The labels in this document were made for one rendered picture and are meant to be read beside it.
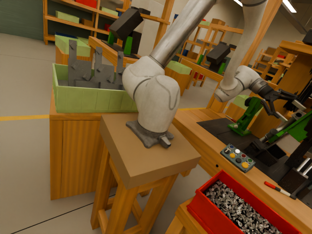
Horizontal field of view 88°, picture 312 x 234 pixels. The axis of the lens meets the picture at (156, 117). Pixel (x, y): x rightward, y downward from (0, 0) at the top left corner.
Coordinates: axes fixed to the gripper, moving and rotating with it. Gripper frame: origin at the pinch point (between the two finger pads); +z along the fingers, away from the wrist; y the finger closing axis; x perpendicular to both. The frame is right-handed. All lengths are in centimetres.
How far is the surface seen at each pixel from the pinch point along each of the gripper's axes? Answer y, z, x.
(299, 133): -8.9, 9.4, -4.5
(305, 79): 29.3, -13.5, 8.5
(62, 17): -134, -607, 142
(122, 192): -94, -9, -22
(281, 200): -38.4, 26.8, -5.7
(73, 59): -90, -100, -30
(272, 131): -15.5, 2.0, -0.1
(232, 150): -39.3, -0.7, -2.2
